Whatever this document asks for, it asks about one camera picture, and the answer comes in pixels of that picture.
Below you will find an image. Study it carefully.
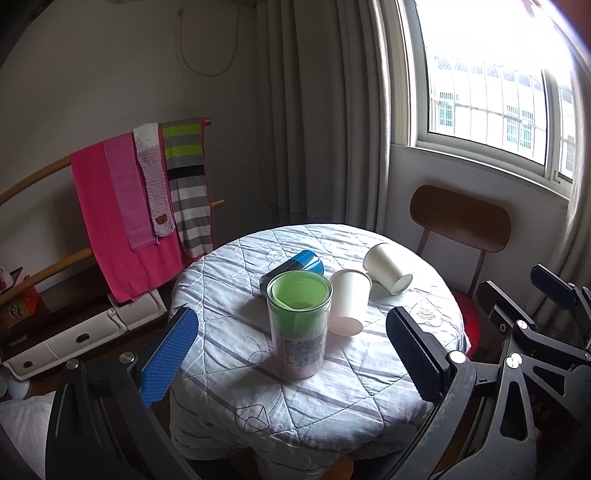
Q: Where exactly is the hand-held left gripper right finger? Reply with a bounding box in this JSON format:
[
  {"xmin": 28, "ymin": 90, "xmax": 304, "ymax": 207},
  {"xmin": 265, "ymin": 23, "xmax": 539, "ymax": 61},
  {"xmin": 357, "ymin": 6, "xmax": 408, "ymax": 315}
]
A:
[{"xmin": 383, "ymin": 306, "xmax": 539, "ymax": 480}]

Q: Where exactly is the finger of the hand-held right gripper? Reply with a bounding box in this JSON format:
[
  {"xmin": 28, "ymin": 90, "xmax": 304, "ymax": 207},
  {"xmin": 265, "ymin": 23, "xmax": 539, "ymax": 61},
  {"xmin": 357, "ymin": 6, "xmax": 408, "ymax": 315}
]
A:
[
  {"xmin": 529, "ymin": 264, "xmax": 591, "ymax": 320},
  {"xmin": 476, "ymin": 280, "xmax": 591, "ymax": 370}
]

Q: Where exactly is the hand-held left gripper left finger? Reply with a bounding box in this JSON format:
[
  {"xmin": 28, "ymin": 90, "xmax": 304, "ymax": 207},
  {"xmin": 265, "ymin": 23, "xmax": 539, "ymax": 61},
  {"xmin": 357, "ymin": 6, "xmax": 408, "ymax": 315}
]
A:
[{"xmin": 45, "ymin": 306, "xmax": 213, "ymax": 480}]

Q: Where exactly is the white paper cup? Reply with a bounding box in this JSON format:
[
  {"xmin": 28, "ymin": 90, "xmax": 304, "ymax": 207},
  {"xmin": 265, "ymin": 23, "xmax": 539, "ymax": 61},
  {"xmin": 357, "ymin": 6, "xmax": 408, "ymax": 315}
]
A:
[
  {"xmin": 363, "ymin": 243, "xmax": 413, "ymax": 295},
  {"xmin": 329, "ymin": 269, "xmax": 373, "ymax": 337}
]

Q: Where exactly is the blue and grey bottle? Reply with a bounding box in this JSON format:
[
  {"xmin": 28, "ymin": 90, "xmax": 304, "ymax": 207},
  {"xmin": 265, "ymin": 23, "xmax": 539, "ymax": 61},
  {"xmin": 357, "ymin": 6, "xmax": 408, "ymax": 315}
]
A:
[{"xmin": 259, "ymin": 250, "xmax": 326, "ymax": 296}]

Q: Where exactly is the clear cup with green liner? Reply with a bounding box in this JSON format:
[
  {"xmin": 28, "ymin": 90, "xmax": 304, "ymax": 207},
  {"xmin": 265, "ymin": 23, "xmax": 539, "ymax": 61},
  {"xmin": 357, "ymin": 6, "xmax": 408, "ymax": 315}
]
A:
[{"xmin": 267, "ymin": 271, "xmax": 333, "ymax": 380}]

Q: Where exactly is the red seat cushion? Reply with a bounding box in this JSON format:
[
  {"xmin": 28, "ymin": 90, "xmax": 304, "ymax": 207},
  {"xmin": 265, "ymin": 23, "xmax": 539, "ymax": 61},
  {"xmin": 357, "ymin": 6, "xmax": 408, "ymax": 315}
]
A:
[{"xmin": 450, "ymin": 288, "xmax": 482, "ymax": 354}]

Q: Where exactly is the round table with quilted cloth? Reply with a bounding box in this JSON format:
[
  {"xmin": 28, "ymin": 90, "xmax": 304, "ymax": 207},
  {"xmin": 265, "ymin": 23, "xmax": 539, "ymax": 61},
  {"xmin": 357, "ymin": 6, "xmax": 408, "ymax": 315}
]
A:
[{"xmin": 168, "ymin": 224, "xmax": 472, "ymax": 462}]

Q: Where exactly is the wooden chair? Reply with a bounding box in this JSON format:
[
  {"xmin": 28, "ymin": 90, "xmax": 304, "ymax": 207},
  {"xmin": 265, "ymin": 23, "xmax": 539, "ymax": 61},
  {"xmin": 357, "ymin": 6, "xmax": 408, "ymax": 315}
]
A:
[{"xmin": 409, "ymin": 185, "xmax": 512, "ymax": 298}]

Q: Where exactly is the white plastic storage unit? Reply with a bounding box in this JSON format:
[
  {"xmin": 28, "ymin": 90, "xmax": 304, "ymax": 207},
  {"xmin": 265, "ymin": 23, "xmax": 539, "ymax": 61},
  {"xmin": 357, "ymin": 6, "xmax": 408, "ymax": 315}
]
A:
[{"xmin": 2, "ymin": 288, "xmax": 170, "ymax": 382}]

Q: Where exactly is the hot pink towel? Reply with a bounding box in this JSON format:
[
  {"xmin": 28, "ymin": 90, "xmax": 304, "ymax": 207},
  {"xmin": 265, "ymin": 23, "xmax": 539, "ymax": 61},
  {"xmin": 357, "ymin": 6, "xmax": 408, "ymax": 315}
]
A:
[{"xmin": 70, "ymin": 140, "xmax": 185, "ymax": 304}]

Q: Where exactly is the red box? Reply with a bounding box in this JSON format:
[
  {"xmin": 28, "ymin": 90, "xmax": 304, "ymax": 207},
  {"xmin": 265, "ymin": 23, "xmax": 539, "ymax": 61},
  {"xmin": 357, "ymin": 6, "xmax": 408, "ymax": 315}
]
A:
[{"xmin": 0, "ymin": 265, "xmax": 45, "ymax": 329}]

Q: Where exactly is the white pillow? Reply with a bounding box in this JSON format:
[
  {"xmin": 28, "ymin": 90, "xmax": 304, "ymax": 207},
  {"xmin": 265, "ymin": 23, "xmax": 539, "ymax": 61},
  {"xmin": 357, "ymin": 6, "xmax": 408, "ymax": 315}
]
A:
[{"xmin": 0, "ymin": 396, "xmax": 54, "ymax": 480}]

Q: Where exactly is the light pink towel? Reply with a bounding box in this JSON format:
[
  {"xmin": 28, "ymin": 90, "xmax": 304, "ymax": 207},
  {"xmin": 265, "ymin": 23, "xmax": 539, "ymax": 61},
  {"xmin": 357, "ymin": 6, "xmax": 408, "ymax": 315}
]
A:
[{"xmin": 104, "ymin": 134, "xmax": 156, "ymax": 253}]

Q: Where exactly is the pink white knitted cloth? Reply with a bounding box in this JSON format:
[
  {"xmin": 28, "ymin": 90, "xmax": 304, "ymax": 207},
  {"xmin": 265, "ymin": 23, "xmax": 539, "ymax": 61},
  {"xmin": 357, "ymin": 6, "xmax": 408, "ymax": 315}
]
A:
[{"xmin": 133, "ymin": 122, "xmax": 175, "ymax": 239}]

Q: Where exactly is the striped cloth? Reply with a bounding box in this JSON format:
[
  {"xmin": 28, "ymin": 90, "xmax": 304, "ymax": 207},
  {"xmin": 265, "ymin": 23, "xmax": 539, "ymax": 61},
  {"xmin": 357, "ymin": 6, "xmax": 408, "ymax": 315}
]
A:
[{"xmin": 160, "ymin": 117, "xmax": 216, "ymax": 260}]

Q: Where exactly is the white framed window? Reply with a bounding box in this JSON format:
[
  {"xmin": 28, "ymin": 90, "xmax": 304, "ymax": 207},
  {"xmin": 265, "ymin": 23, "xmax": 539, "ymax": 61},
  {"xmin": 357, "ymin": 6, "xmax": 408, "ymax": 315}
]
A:
[{"xmin": 396, "ymin": 0, "xmax": 583, "ymax": 200}]

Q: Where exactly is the wooden towel rack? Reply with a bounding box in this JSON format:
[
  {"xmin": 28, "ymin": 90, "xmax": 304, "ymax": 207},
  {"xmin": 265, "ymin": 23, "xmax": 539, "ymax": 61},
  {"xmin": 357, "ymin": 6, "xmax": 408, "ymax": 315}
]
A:
[{"xmin": 0, "ymin": 117, "xmax": 225, "ymax": 306}]

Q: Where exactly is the grey curtain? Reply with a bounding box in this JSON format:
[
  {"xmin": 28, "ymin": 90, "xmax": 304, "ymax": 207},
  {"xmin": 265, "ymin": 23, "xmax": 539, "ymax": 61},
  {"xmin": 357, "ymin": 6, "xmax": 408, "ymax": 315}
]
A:
[{"xmin": 254, "ymin": 0, "xmax": 393, "ymax": 234}]

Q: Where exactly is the white wall cable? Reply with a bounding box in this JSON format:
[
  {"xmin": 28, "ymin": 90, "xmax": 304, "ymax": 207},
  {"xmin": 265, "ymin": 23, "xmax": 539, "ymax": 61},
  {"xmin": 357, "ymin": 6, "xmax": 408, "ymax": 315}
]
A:
[{"xmin": 178, "ymin": 0, "xmax": 241, "ymax": 78}]

